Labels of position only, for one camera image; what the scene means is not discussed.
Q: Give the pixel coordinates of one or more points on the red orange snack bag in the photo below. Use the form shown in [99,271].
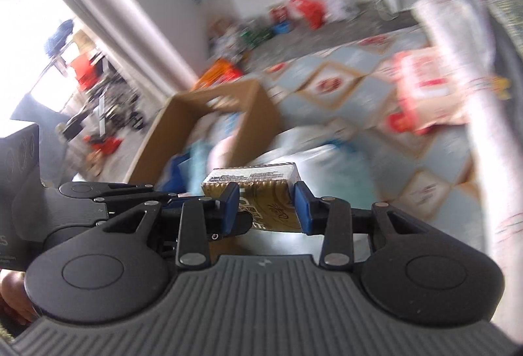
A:
[216,74]

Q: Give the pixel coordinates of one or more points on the grey curtain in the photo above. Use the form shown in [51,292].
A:
[122,0]

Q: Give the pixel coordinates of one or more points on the teal checked towel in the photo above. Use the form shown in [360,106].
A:
[199,168]

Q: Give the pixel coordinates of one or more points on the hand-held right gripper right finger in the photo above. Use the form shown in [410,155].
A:
[301,209]

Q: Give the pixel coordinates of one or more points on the small red item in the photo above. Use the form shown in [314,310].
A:
[108,144]

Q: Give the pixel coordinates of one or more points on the pale blue plastic bag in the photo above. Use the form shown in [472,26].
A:
[327,168]

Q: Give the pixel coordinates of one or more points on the red white wet wipes pack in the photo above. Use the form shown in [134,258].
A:
[429,86]

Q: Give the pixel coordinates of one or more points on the black wheeled cart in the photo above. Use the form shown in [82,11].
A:
[102,111]

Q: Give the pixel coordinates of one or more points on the person's left hand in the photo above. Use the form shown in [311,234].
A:
[12,294]

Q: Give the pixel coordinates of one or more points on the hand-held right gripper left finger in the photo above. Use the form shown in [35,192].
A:
[232,205]

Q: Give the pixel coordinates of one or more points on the pale blue diamond patterned mat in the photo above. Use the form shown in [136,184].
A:
[310,66]

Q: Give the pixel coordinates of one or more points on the red plastic bag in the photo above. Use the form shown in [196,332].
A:
[308,10]

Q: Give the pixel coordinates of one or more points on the clear plastic bag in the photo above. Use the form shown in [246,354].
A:
[343,4]

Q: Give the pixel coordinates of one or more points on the brown cardboard box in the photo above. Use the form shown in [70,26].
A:
[253,111]

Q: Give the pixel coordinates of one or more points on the red box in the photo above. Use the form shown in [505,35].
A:
[280,15]

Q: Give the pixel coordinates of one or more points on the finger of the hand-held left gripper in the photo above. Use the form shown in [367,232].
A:
[245,223]
[126,190]

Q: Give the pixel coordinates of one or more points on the red stool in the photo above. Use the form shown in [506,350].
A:
[88,70]

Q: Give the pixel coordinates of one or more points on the blue bowl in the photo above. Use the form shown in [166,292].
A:
[281,29]

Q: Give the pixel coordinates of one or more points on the gold tissue pack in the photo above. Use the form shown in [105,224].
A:
[261,188]

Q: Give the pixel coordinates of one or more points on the white folded blanket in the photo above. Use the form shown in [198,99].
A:
[490,135]

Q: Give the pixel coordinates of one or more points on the dark blue packet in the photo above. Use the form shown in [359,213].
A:
[177,174]

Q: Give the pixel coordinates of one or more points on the pile of plastic bags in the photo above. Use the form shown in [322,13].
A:
[224,37]

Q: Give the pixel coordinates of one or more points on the dark patterned bedding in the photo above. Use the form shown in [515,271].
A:
[508,19]

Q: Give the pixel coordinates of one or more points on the green plastic crate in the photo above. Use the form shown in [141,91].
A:
[255,37]

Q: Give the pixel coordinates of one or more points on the blue hanging cloth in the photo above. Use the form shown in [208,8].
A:
[59,35]

